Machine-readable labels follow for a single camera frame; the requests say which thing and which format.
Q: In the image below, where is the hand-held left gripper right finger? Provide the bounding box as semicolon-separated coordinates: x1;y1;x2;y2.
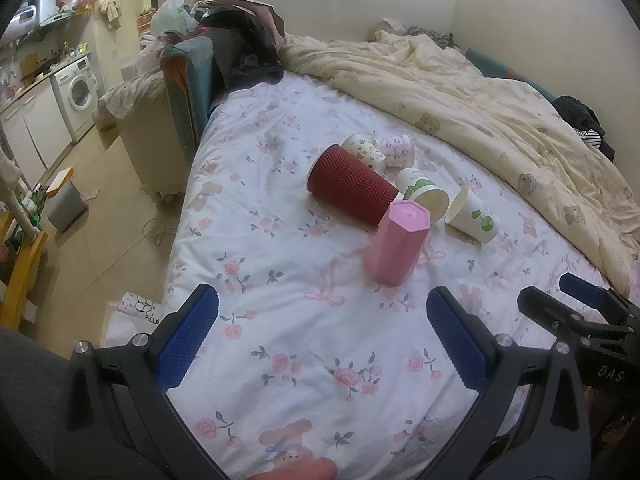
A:
425;286;593;480

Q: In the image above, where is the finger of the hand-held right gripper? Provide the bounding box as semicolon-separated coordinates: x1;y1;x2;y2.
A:
516;286;603;343
559;272;640;332

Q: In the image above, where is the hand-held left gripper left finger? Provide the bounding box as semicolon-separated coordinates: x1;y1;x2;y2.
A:
67;282;226;480

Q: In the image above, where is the white cup green print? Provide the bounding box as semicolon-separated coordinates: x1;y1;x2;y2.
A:
445;186;501;245
396;167;450;225

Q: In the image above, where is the pink hexagonal plastic cup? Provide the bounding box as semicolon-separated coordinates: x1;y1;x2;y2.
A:
363;199;432;287

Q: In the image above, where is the red ribbed paper cup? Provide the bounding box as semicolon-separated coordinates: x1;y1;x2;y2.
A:
306;144;406;225

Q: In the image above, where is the pink patterned paper cup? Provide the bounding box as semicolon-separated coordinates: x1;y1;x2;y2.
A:
375;134;417;168

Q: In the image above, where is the yellow patterned paper cup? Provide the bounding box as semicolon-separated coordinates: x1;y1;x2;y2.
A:
341;133;388;171

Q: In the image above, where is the patterned paper box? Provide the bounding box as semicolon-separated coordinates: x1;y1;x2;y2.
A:
116;290;163;326

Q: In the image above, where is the white floral bed sheet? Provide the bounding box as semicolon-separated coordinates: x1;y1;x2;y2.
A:
107;72;613;480

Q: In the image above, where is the yellow wooden stool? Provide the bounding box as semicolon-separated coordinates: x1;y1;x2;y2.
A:
0;210;48;331

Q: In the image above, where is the black clothes heap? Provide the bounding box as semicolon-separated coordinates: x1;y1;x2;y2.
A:
552;95;618;161

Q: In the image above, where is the grey trash bin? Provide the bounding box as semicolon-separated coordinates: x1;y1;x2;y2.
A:
46;167;90;233

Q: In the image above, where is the cream bear print duvet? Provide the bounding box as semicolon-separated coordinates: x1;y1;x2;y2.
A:
280;27;640;291

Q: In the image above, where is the brown cardboard box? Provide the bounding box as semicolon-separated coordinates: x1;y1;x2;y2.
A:
95;110;121;148

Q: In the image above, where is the teal mattress edge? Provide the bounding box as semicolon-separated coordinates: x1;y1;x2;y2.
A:
465;49;556;101

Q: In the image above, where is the teal and orange headboard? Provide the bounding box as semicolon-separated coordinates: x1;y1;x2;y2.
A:
160;30;223;156

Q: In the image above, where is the white kitchen cabinet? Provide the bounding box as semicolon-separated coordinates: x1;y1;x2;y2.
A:
0;77;73;186

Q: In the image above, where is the white washing machine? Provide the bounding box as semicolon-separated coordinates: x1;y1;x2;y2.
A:
51;55;101;143

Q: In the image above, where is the dark clothes pile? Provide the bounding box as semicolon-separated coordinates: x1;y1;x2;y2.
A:
200;0;287;106

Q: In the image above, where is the white plastic bag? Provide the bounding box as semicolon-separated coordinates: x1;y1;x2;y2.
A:
150;0;201;37

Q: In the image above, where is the hanging beige cloth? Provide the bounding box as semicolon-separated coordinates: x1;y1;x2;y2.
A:
97;0;123;31

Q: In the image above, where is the range hood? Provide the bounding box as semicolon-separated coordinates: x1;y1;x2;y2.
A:
39;7;74;28

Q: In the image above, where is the white floor cable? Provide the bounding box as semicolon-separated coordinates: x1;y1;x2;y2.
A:
142;217;178;248

